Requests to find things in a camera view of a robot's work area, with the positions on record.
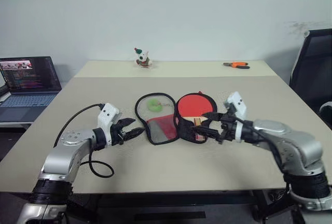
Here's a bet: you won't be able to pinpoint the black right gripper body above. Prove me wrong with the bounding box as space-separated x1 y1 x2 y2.
218 106 238 145

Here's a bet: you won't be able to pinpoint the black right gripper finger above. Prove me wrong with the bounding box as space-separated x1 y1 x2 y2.
202 112 225 122
194 127 222 139

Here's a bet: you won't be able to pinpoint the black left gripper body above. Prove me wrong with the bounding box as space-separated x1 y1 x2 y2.
110 118 128 146

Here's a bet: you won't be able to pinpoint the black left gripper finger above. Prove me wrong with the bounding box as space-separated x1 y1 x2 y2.
124 128 146 142
119 117 136 130

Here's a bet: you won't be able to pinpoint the red table tennis paddle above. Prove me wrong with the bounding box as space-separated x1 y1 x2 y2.
177 94 214 142

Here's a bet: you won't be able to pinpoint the black mesh paddle case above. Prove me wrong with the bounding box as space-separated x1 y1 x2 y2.
134 91 217 146

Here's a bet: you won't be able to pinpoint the green fluffy ball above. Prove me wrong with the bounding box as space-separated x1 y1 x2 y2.
146 99 170 112

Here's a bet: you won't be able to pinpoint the small snowman plush toy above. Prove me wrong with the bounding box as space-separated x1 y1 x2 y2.
133 47 153 68

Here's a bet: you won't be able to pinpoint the open grey laptop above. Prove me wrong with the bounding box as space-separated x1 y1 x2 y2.
0 55 63 123

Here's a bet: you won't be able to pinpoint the black office chair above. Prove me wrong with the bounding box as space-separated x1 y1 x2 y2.
288 28 332 131

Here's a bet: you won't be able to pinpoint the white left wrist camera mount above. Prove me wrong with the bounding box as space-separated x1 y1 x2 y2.
97 103 120 146

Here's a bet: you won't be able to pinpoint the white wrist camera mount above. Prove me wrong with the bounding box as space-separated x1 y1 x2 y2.
97 103 120 146
224 91 248 141

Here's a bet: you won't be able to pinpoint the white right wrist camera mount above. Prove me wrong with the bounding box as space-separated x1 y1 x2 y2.
224 91 248 141

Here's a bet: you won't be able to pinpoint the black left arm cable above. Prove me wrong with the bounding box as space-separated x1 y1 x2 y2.
53 103 115 178

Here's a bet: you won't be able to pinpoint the orange handled pliers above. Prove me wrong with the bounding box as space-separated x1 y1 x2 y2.
223 61 251 70

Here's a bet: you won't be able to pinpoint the black table frame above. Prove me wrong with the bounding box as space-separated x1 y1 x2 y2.
66 189 293 224

